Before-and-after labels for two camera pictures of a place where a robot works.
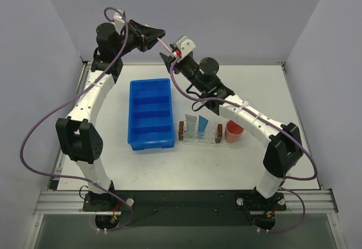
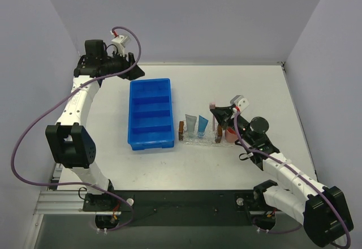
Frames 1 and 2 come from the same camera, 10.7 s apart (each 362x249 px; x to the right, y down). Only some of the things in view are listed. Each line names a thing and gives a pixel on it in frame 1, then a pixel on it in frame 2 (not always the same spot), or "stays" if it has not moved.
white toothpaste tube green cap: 190,125 stays
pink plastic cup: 233,131 stays
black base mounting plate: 185,207 stays
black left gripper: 141,38 to 129,65
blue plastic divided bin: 150,115 stays
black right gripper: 175,60 to 229,116
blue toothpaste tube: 202,125 stays
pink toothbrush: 172,54 to 212,105
